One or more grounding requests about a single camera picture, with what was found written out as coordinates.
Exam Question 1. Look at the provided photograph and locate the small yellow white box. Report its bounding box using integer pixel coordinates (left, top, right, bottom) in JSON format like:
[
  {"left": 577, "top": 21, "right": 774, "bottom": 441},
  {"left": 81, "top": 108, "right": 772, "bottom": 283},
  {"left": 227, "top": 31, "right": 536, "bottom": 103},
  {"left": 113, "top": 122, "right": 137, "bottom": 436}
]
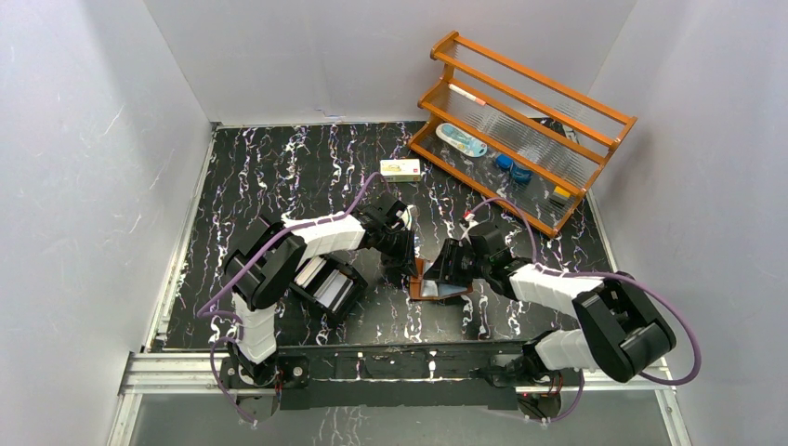
[{"left": 379, "top": 159, "right": 422, "bottom": 183}]

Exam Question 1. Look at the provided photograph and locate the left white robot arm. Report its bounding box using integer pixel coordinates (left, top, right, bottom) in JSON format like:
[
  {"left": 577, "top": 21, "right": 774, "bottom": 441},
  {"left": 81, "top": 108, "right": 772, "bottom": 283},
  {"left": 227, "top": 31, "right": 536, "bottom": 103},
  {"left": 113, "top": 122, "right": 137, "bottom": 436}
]
[{"left": 222, "top": 192, "right": 416, "bottom": 387}]

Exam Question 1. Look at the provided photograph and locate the orange wooden shelf rack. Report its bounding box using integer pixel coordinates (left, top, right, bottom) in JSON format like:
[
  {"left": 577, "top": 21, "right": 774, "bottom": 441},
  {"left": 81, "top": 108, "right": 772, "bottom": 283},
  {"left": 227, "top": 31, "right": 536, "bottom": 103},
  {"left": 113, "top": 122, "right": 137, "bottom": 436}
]
[{"left": 410, "top": 31, "right": 637, "bottom": 237}]

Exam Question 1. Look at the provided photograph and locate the aluminium frame rail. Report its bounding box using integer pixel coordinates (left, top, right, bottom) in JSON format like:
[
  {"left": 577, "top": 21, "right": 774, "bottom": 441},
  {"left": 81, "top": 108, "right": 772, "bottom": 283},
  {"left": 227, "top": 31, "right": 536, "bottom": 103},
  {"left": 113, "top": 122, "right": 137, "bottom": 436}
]
[{"left": 107, "top": 352, "right": 691, "bottom": 445}]

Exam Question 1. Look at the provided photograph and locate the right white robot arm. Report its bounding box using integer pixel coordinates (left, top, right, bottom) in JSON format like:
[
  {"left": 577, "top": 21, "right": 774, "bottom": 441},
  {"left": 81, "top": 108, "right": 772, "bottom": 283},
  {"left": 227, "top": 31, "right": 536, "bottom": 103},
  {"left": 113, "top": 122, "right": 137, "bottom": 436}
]
[{"left": 424, "top": 223, "right": 676, "bottom": 385}]

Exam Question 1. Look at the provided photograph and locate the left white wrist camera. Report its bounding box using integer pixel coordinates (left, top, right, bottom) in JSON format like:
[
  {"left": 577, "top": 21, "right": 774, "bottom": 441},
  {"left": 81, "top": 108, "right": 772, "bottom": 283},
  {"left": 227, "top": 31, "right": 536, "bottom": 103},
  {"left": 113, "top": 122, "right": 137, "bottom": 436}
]
[{"left": 394, "top": 204, "right": 419, "bottom": 230}]

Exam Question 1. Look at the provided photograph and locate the white card in tray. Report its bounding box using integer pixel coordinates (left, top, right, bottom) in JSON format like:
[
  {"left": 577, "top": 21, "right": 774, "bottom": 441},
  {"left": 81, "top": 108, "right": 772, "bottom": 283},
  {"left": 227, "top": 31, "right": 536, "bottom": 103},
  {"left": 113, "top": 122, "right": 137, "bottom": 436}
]
[
  {"left": 295, "top": 256, "right": 326, "bottom": 288},
  {"left": 315, "top": 270, "right": 354, "bottom": 311}
]

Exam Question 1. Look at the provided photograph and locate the black card tray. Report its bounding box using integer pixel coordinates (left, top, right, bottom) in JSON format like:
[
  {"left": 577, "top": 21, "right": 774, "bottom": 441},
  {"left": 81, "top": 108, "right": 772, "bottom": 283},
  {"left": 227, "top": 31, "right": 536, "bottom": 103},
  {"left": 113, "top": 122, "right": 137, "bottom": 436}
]
[{"left": 287, "top": 255, "right": 368, "bottom": 326}]

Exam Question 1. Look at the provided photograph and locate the light blue packaged item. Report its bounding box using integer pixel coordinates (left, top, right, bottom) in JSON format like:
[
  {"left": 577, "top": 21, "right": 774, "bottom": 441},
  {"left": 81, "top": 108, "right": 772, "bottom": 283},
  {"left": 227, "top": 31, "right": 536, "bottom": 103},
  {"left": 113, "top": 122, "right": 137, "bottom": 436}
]
[{"left": 435, "top": 123, "right": 488, "bottom": 158}]

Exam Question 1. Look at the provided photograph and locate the yellow black small block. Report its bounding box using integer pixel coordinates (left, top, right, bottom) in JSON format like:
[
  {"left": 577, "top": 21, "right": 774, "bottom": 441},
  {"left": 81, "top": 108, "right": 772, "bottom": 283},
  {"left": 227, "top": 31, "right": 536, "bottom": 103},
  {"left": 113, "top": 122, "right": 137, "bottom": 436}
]
[{"left": 548, "top": 186, "right": 572, "bottom": 206}]

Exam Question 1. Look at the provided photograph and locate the blue round cap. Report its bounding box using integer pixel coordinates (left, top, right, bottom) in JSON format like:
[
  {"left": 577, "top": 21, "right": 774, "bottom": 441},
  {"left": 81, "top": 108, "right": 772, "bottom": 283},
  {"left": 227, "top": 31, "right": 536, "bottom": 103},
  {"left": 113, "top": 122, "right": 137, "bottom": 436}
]
[
  {"left": 495, "top": 153, "right": 514, "bottom": 171},
  {"left": 509, "top": 165, "right": 533, "bottom": 185}
]

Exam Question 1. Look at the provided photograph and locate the brown leather card holder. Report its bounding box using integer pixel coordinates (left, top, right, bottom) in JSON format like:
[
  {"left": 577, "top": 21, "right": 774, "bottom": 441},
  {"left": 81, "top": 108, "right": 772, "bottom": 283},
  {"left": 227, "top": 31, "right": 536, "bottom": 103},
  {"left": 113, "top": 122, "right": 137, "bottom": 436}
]
[{"left": 408, "top": 257, "right": 474, "bottom": 301}]

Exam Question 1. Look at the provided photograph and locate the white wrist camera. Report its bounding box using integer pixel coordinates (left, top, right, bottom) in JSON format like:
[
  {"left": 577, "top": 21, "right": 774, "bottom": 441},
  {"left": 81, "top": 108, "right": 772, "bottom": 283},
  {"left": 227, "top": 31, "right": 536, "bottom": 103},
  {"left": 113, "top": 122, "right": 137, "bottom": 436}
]
[
  {"left": 394, "top": 204, "right": 419, "bottom": 230},
  {"left": 461, "top": 210, "right": 479, "bottom": 239}
]

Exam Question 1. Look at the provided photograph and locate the white pink marker pen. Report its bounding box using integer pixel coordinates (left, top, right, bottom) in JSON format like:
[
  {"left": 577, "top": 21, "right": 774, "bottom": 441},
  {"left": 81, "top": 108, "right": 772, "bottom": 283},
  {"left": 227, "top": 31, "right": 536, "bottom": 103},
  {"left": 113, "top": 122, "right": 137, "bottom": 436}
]
[{"left": 448, "top": 84, "right": 486, "bottom": 106}]

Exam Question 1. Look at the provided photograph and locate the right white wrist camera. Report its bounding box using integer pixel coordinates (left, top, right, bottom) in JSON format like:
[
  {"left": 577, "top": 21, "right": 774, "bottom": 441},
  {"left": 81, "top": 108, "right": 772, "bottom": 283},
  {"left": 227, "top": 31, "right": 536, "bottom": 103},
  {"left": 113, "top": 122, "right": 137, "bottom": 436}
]
[{"left": 461, "top": 210, "right": 479, "bottom": 239}]

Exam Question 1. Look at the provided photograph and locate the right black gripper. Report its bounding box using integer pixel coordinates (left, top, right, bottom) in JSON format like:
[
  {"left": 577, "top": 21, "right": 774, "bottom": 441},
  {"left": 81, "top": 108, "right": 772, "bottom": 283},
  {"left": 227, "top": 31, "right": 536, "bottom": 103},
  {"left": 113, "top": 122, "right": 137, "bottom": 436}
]
[{"left": 423, "top": 237, "right": 491, "bottom": 287}]

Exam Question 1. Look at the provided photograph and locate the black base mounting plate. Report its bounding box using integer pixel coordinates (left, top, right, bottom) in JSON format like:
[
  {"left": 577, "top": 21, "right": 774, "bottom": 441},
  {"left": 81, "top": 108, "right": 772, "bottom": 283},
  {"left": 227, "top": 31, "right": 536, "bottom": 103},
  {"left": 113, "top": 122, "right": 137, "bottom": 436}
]
[{"left": 270, "top": 339, "right": 586, "bottom": 413}]

